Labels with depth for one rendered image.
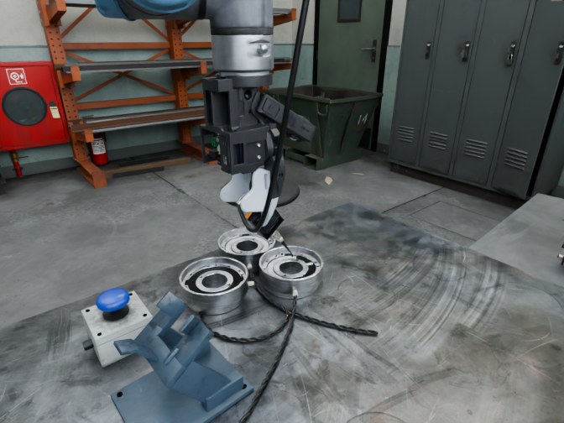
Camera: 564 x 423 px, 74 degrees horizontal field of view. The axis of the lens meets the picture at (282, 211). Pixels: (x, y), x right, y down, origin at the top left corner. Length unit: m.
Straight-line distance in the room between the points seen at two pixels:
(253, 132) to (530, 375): 0.45
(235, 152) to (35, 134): 3.61
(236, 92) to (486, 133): 2.92
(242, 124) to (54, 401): 0.39
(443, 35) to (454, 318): 2.98
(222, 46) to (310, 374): 0.40
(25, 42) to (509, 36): 3.84
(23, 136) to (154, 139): 1.25
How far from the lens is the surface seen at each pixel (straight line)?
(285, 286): 0.59
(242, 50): 0.47
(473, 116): 3.33
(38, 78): 3.99
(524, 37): 3.20
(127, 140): 4.44
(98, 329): 0.54
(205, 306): 0.57
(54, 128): 4.05
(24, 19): 4.21
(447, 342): 0.58
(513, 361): 0.59
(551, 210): 1.47
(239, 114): 0.49
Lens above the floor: 1.17
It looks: 25 degrees down
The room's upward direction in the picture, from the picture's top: straight up
